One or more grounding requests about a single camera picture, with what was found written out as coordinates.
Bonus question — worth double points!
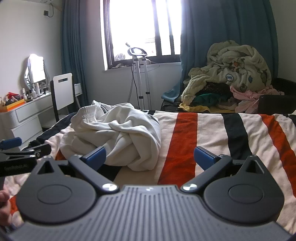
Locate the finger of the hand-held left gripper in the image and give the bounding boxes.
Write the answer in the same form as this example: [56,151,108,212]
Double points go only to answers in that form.
[0,137,23,150]
[0,144,52,161]

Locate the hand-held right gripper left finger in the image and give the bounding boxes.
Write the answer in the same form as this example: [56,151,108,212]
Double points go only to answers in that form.
[31,146,119,195]

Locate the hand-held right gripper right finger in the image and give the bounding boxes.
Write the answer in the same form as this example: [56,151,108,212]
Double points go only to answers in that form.
[180,146,266,194]

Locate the white pants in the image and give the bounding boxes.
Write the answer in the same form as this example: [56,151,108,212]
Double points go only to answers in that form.
[60,100,162,171]

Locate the pile of clothes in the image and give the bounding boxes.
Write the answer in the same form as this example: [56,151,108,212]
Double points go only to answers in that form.
[161,77,296,114]

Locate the person's left hand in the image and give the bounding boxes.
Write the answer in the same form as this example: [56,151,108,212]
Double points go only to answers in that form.
[0,190,11,226]

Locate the striped blanket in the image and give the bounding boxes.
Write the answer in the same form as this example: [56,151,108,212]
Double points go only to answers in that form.
[0,110,296,234]

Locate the white dressing table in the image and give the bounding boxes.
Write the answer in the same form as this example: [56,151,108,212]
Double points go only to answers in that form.
[0,91,54,144]

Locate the orange box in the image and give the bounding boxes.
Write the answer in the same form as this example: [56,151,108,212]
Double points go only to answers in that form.
[0,99,25,113]

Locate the yellow towel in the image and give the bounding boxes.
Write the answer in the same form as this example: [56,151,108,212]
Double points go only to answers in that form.
[179,102,236,113]

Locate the group of cosmetic bottles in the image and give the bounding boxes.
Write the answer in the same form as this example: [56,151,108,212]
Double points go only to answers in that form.
[20,82,50,100]

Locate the green garment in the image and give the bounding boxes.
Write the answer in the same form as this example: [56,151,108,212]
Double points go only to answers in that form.
[194,93,223,107]

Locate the white chair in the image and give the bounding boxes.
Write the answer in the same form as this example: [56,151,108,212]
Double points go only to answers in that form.
[50,73,80,123]

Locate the blue cloth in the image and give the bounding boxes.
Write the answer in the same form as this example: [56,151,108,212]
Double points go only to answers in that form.
[161,80,183,103]

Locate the pink garment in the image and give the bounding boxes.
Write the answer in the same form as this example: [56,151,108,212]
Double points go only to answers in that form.
[229,85,285,114]

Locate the table mirror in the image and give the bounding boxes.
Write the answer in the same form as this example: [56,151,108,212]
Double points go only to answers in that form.
[24,54,50,87]

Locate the blue curtain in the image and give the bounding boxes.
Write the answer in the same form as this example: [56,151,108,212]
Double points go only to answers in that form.
[162,0,279,102]
[60,0,103,112]

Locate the window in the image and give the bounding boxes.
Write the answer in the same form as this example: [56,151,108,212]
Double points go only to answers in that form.
[102,0,183,71]

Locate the air conditioner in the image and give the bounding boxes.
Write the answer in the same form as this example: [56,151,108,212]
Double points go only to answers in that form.
[37,0,63,11]

